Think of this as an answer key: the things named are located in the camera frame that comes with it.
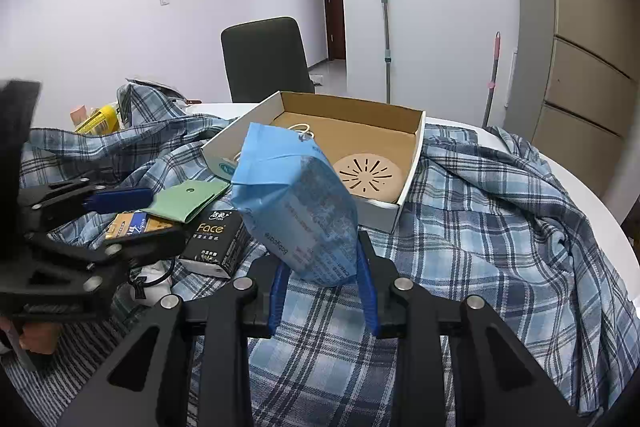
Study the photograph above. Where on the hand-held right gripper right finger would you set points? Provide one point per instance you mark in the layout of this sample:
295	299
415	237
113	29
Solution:
367	292

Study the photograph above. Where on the yellow bottle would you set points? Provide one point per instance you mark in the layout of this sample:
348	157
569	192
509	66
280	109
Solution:
100	119

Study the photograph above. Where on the person's left hand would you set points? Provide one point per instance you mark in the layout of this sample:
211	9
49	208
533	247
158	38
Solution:
40	337

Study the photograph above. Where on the dark office chair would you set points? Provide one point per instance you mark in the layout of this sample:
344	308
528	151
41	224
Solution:
265	57

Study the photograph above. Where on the blue plaid shirt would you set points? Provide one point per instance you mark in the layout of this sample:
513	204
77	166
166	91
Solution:
475	217

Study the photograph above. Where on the blue plastic packet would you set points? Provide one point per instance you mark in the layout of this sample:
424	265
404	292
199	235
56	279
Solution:
280	177

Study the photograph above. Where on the pink white hair ornament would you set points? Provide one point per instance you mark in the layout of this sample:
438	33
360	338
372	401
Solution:
155	293

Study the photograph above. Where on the shallow cardboard box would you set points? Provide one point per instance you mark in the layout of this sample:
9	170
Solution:
350	117

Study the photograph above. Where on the gold blue packet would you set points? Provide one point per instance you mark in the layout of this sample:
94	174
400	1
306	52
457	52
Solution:
132	224

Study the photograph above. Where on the black tissue pack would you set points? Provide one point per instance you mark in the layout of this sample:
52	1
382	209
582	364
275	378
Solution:
212	237

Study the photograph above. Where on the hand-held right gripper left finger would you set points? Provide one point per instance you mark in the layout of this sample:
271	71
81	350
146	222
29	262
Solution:
277	302

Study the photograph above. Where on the orange packet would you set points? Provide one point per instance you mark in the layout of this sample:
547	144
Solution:
79	114

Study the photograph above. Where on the dark wooden door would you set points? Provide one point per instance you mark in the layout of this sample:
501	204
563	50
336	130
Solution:
332	7

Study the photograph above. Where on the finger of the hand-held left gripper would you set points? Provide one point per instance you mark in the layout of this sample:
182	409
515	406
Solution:
120	199
150	243

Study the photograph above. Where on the green pouch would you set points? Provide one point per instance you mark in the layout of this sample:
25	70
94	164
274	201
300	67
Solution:
185	202

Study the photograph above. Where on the round beige coaster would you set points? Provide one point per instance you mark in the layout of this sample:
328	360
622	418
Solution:
367	174

